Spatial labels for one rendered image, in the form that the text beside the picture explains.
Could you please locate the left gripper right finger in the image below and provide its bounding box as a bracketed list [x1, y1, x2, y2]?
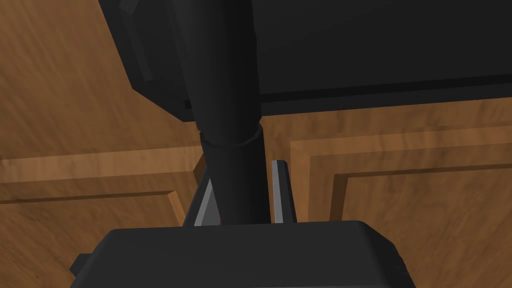
[270, 159, 298, 225]

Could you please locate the brown wooden panelled door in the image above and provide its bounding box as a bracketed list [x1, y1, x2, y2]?
[0, 0, 512, 288]

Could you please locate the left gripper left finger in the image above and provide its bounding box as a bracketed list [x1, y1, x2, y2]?
[182, 167, 221, 228]

